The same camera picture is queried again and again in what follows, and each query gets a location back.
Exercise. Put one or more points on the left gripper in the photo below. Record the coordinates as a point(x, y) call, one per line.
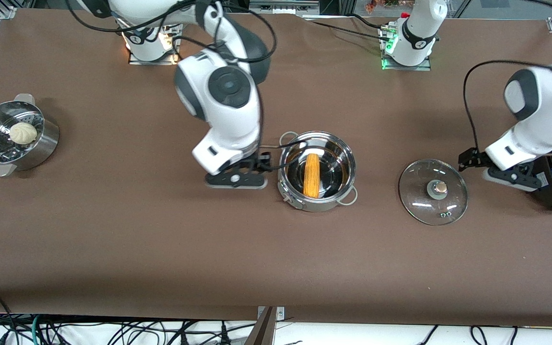
point(469, 157)

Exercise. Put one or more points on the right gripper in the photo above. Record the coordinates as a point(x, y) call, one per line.
point(258, 161)

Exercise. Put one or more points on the glass pot lid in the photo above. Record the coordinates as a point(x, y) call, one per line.
point(434, 189)

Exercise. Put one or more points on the yellow corn cob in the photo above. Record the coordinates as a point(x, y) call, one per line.
point(312, 175)

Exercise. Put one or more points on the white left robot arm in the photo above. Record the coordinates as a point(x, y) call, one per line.
point(544, 100)

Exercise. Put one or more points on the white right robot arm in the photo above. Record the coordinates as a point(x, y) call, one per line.
point(228, 86)

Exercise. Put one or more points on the stainless steel steamer pot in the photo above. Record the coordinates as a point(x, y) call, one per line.
point(41, 148)

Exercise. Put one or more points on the white power strip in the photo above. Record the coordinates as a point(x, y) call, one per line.
point(281, 7)

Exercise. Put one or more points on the white steamed bun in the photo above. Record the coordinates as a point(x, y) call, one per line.
point(23, 134)

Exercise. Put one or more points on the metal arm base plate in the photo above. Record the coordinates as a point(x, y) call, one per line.
point(427, 67)
point(176, 52)

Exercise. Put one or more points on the small metal table bracket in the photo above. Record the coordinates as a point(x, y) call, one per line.
point(281, 314)

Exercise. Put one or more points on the dark wedge post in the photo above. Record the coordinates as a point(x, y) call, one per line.
point(262, 333)

